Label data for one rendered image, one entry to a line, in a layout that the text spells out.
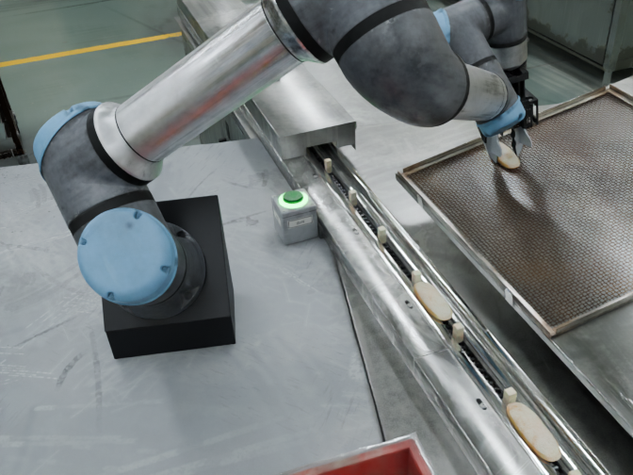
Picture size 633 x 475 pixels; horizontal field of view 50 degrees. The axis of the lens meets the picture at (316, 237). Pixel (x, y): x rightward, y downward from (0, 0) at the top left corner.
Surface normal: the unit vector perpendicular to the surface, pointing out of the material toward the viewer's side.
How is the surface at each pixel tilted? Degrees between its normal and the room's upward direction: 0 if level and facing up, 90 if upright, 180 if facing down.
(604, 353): 10
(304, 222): 90
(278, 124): 0
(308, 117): 0
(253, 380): 0
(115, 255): 54
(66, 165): 61
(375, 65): 87
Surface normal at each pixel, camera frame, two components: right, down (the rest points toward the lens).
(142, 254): 0.11, -0.01
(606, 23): -0.94, 0.25
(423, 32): 0.50, -0.04
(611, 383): -0.22, -0.75
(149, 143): 0.08, 0.71
